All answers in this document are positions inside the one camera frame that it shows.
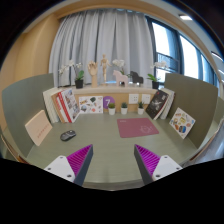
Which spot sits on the purple round number sign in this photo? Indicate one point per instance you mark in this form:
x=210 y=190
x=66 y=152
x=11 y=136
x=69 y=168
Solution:
x=107 y=100

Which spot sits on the pink horse figure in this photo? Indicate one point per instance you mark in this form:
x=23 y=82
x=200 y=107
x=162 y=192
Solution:
x=120 y=78

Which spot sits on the green right desk partition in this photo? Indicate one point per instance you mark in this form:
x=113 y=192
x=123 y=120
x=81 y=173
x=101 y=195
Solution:
x=197 y=98

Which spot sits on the green desk partition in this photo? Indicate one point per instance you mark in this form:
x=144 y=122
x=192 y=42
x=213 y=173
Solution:
x=21 y=101
x=197 y=98

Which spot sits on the small potted plant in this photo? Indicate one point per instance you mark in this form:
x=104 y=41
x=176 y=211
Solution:
x=111 y=108
x=124 y=108
x=140 y=108

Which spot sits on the white wall socket left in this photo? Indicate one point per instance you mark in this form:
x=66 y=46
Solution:
x=133 y=98

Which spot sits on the small potted plant right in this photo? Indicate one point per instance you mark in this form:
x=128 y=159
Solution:
x=140 y=108

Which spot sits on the colourful sticker card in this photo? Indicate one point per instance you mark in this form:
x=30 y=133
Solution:
x=182 y=122

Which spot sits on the red and white book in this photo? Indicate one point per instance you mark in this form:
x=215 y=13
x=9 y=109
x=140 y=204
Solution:
x=69 y=104

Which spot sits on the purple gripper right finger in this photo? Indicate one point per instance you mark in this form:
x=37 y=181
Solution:
x=153 y=167

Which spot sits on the wooden hand model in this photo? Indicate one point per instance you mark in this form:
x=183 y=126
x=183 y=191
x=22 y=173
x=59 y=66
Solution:
x=93 y=70

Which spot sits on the sticker picture card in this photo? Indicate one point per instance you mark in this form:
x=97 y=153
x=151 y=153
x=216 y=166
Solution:
x=91 y=104

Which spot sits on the wooden mannequin figure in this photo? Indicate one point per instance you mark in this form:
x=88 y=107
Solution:
x=104 y=64

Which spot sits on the wooden shelf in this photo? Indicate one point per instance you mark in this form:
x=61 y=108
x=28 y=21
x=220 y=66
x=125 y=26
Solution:
x=120 y=94

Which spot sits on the white book stack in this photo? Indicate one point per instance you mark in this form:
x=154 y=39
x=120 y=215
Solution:
x=52 y=112

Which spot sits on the black cover book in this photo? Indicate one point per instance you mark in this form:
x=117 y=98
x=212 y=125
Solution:
x=155 y=107

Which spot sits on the green left desk partition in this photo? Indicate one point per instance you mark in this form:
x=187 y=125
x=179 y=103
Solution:
x=21 y=101

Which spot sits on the white orchid behind horse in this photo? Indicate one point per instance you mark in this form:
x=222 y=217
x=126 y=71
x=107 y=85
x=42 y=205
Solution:
x=120 y=63

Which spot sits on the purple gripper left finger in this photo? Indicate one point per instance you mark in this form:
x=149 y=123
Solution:
x=73 y=167

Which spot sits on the black computer mouse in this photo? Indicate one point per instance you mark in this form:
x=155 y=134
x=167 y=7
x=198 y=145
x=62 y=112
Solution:
x=68 y=135

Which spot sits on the white book behind black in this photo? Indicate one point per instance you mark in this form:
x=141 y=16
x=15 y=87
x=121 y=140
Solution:
x=170 y=99

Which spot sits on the black horse figure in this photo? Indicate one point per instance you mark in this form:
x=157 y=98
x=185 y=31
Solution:
x=136 y=78

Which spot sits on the white orchid pot right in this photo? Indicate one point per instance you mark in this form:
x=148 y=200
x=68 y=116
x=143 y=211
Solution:
x=154 y=78

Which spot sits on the white wall socket right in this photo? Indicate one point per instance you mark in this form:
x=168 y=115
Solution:
x=146 y=98

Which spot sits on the pink mouse pad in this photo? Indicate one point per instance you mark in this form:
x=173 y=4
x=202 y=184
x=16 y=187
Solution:
x=136 y=127

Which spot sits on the small potted plant left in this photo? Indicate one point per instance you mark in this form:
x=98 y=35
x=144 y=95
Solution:
x=111 y=108

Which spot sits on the small potted plant middle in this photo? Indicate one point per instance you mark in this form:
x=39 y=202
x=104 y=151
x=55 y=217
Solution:
x=124 y=108

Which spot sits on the white wall socket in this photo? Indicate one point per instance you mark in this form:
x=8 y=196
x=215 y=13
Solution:
x=146 y=98
x=133 y=98

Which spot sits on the white orchid black pot left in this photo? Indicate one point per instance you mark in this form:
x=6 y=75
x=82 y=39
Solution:
x=79 y=74

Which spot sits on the beige wooden board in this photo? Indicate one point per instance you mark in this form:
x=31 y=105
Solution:
x=38 y=127

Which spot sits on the grey curtain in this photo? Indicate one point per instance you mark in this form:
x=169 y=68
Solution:
x=104 y=33

